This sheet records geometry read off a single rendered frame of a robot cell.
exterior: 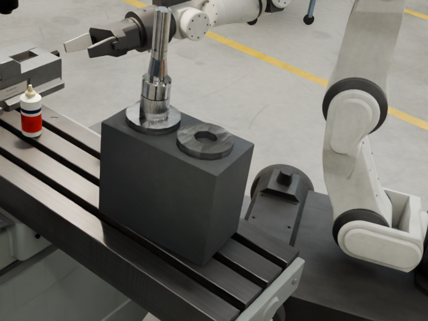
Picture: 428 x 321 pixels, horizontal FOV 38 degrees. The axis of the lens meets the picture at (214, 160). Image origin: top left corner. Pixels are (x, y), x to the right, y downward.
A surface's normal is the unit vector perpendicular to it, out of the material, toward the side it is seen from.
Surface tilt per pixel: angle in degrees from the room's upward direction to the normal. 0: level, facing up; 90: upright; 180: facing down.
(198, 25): 86
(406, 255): 90
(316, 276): 0
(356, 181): 90
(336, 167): 115
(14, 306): 90
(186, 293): 0
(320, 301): 0
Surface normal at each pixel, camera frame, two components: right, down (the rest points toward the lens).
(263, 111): 0.13, -0.82
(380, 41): -0.27, 0.51
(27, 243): 0.79, 0.43
